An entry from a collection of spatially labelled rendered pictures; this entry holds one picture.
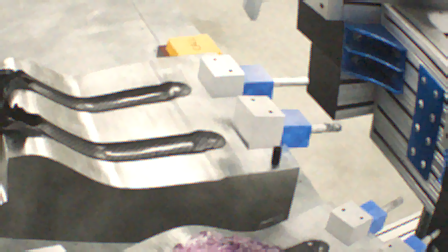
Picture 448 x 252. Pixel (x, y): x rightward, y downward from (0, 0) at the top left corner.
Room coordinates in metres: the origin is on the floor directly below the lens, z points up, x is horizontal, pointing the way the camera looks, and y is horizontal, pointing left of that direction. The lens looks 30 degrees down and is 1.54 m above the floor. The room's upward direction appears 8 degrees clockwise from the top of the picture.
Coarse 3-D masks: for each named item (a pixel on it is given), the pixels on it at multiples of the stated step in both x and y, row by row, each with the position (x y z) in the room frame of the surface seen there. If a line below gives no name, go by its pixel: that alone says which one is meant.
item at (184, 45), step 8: (168, 40) 1.43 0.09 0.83; (176, 40) 1.43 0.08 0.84; (184, 40) 1.43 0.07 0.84; (192, 40) 1.43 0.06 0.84; (200, 40) 1.43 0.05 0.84; (208, 40) 1.44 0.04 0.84; (168, 48) 1.43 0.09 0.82; (176, 48) 1.40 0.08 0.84; (184, 48) 1.40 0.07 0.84; (192, 48) 1.41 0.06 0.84; (200, 48) 1.41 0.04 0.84; (208, 48) 1.41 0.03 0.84; (216, 48) 1.41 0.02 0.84
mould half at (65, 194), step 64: (0, 64) 1.14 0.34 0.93; (128, 64) 1.25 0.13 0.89; (192, 64) 1.26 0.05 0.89; (64, 128) 1.04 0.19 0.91; (128, 128) 1.10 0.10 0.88; (192, 128) 1.11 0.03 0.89; (0, 192) 0.92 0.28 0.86; (64, 192) 0.95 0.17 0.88; (128, 192) 0.98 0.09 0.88; (192, 192) 1.01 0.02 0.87; (256, 192) 1.04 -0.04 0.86
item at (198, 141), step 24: (0, 72) 1.09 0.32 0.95; (24, 72) 1.11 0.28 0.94; (0, 96) 1.03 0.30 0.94; (48, 96) 1.11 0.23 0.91; (72, 96) 1.15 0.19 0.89; (96, 96) 1.16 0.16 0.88; (120, 96) 1.17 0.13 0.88; (144, 96) 1.18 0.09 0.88; (168, 96) 1.18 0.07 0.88; (0, 120) 1.07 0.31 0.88; (24, 120) 1.00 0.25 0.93; (0, 144) 0.97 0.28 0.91; (72, 144) 1.02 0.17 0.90; (96, 144) 1.05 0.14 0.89; (120, 144) 1.07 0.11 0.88; (144, 144) 1.08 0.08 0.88; (168, 144) 1.08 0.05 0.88; (192, 144) 1.09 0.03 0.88; (216, 144) 1.09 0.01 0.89
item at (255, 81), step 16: (208, 64) 1.21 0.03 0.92; (224, 64) 1.21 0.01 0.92; (208, 80) 1.20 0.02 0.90; (224, 80) 1.19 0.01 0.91; (240, 80) 1.19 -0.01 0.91; (256, 80) 1.21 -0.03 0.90; (272, 80) 1.22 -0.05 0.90; (288, 80) 1.24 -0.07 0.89; (304, 80) 1.25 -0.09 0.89; (224, 96) 1.19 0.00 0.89; (256, 96) 1.21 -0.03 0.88
